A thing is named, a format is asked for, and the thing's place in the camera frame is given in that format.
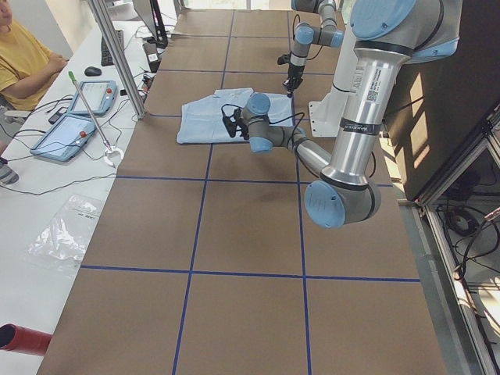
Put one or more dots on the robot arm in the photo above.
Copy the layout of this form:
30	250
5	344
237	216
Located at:
387	35
326	34

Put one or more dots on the person in yellow shirt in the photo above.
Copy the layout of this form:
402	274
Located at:
28	68

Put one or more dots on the grabber reach tool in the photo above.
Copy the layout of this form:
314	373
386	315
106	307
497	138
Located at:
110	150

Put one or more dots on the blue teach pendant near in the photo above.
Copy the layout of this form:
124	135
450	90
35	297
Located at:
67	136

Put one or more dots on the blue teach pendant far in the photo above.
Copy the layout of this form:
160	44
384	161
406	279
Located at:
100	95

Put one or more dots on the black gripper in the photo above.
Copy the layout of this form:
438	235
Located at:
244	130
294	73

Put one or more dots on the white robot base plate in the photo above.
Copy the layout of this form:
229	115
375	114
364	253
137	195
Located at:
322	121

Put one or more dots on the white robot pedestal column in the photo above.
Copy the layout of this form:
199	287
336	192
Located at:
343	75

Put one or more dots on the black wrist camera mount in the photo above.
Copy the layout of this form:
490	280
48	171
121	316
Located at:
284	59

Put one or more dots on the clear plastic bag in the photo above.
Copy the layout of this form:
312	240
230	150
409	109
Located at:
62	244

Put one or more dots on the red cylinder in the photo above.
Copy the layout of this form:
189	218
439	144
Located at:
24	340

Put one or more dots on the light blue button-up shirt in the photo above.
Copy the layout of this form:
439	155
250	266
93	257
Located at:
202	120

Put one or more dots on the grey aluminium frame post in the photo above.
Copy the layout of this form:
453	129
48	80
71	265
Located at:
106	26

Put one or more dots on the blue teach pendant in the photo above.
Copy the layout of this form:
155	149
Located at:
67	136
100	95

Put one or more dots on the black computer mouse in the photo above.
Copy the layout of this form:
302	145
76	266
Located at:
92	71

